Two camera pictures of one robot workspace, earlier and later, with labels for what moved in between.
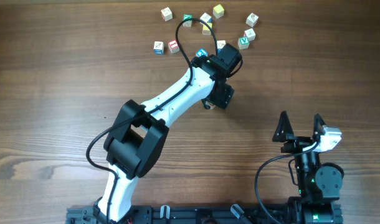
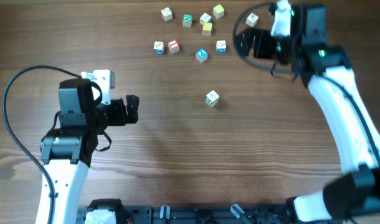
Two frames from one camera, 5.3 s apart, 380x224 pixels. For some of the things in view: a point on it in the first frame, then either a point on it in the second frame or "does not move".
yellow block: [206, 30] does not move
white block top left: [166, 14] does not move
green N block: [187, 23] does not move
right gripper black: [298, 144] → [262, 41]
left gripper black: [224, 100] → [119, 119]
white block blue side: [206, 18] does not move
